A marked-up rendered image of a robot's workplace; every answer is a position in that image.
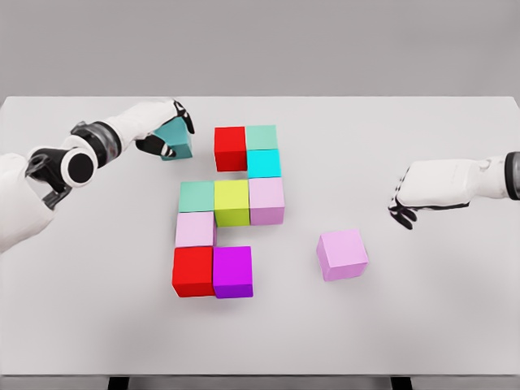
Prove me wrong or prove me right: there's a cyan cube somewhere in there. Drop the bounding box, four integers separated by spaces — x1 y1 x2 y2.
246 148 283 180

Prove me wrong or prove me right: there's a purple cube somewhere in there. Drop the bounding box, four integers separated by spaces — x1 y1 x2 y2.
212 245 254 300

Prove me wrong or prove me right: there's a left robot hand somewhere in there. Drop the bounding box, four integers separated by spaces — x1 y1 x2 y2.
128 98 196 159

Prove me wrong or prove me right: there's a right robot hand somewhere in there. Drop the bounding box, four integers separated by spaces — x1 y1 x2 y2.
387 159 467 230

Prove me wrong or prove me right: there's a red cube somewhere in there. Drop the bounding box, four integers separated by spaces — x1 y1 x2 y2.
171 245 215 299
214 126 249 173

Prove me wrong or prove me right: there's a mint green cube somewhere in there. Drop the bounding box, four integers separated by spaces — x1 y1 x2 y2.
245 124 280 152
178 180 216 214

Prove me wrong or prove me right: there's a light pink cube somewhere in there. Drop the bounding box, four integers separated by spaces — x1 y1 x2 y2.
316 228 370 283
175 210 218 249
247 176 286 227

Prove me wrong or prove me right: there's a yellow-green cube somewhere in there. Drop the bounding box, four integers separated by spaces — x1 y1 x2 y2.
213 179 251 228

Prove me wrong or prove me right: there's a teal cube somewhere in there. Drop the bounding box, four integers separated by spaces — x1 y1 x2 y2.
153 115 194 163

